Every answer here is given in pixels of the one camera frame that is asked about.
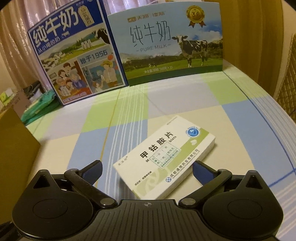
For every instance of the quilted tan chair cushion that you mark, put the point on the quilted tan chair cushion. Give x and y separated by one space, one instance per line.
286 92

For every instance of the brown cardboard box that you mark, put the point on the brown cardboard box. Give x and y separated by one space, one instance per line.
19 149

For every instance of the blue cartoon milk carton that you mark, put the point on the blue cartoon milk carton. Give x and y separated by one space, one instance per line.
76 50

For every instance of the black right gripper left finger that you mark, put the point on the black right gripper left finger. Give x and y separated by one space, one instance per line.
83 181

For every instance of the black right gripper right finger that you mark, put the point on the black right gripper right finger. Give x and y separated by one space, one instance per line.
211 180

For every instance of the white green tablet box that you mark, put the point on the white green tablet box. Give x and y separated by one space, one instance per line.
154 168

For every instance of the pure milk cow carton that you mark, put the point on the pure milk cow carton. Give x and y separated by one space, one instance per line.
166 40

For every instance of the green plastic bag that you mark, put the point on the green plastic bag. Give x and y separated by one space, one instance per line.
45 104

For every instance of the small cardboard box clutter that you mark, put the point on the small cardboard box clutter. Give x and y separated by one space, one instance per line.
20 100

